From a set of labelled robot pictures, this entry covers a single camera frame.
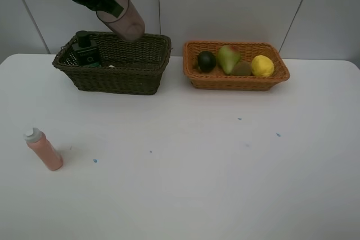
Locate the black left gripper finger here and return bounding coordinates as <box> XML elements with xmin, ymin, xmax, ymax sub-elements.
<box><xmin>98</xmin><ymin>0</ymin><xmax>124</xmax><ymax>17</ymax></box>

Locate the translucent pink plastic cup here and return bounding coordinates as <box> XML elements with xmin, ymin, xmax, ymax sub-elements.
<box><xmin>96</xmin><ymin>0</ymin><xmax>145</xmax><ymax>42</ymax></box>

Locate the dark green pump bottle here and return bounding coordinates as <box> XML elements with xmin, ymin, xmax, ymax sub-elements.
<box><xmin>72</xmin><ymin>30</ymin><xmax>101</xmax><ymax>66</ymax></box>

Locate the dark green mangosteen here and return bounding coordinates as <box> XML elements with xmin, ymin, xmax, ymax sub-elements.
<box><xmin>195</xmin><ymin>51</ymin><xmax>217</xmax><ymax>73</ymax></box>

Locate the green pear red blush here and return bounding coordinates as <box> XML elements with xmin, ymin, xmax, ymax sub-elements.
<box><xmin>217</xmin><ymin>45</ymin><xmax>241</xmax><ymax>75</ymax></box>

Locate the brown kiwi fruit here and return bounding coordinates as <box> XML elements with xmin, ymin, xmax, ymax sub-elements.
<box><xmin>231</xmin><ymin>61</ymin><xmax>252</xmax><ymax>76</ymax></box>

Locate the pink bottle white cap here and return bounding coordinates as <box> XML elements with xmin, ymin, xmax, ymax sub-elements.
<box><xmin>23</xmin><ymin>128</ymin><xmax>64</xmax><ymax>171</ymax></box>

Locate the yellow lemon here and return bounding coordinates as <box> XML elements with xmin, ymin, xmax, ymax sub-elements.
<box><xmin>251</xmin><ymin>55</ymin><xmax>275</xmax><ymax>78</ymax></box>

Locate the dark brown wicker basket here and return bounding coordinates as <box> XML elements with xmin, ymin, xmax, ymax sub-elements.
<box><xmin>52</xmin><ymin>31</ymin><xmax>172</xmax><ymax>95</ymax></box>

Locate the orange wicker basket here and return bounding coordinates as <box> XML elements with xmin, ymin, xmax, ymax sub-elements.
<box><xmin>183</xmin><ymin>40</ymin><xmax>290</xmax><ymax>91</ymax></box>

